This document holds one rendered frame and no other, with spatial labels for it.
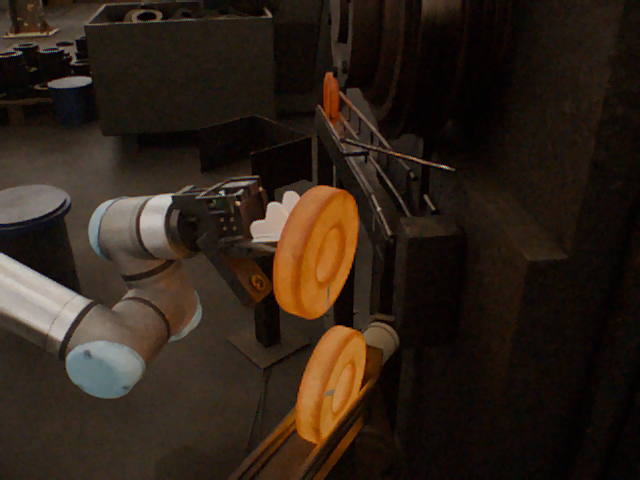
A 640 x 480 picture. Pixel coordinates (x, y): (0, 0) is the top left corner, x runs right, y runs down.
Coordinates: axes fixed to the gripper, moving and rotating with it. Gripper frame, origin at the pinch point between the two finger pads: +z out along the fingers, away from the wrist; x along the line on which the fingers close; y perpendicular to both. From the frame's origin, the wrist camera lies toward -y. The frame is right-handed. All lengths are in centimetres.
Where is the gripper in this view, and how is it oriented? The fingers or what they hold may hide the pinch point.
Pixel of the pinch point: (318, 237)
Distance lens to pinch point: 71.0
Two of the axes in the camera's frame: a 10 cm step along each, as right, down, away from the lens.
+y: -2.4, -9.1, -3.5
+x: 4.8, -4.2, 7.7
